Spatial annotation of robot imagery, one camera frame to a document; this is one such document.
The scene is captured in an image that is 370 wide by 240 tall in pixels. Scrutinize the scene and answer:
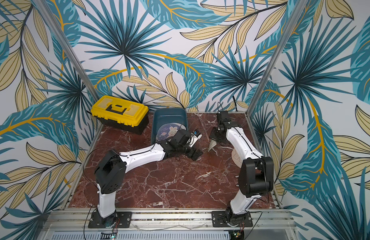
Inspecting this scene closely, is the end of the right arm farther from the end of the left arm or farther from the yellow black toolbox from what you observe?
the yellow black toolbox

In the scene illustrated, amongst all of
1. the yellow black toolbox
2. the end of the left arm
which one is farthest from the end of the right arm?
the yellow black toolbox

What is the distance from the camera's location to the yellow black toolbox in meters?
0.97
